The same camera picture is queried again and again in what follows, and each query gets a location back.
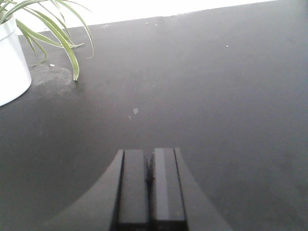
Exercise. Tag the white plant pot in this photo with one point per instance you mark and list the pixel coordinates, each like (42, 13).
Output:
(15, 78)

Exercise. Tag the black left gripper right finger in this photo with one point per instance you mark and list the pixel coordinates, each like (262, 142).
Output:
(177, 203)

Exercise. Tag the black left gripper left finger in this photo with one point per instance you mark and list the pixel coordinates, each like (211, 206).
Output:
(118, 201)

